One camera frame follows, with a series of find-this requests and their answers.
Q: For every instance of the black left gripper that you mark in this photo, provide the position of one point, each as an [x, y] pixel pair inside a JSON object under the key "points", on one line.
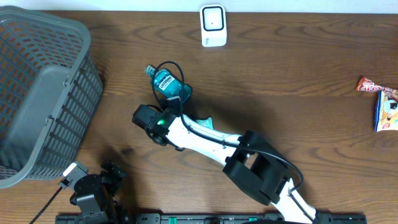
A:
{"points": [[113, 180]]}

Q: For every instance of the teal mouthwash bottle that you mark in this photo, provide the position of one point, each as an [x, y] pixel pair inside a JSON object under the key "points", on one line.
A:
{"points": [[169, 85]]}

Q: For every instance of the teal wet wipes pack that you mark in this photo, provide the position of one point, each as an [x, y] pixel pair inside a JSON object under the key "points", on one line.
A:
{"points": [[208, 123]]}

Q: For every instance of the orange red snack bar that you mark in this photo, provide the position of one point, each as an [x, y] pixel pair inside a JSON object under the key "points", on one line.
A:
{"points": [[367, 85]]}

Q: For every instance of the yellow snack bag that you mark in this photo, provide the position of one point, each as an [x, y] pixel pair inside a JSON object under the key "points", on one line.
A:
{"points": [[385, 113]]}

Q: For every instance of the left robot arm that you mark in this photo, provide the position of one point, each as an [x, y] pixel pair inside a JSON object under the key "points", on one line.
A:
{"points": [[94, 193]]}

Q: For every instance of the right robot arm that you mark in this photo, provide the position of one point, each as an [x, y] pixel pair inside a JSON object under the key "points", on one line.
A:
{"points": [[248, 160]]}

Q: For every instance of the white barcode scanner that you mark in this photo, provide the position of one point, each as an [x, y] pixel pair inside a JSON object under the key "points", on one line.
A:
{"points": [[213, 25]]}

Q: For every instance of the grey plastic shopping basket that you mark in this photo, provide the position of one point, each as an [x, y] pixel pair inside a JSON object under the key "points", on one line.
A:
{"points": [[50, 91]]}

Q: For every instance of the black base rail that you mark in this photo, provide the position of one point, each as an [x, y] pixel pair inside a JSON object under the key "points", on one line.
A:
{"points": [[155, 218]]}

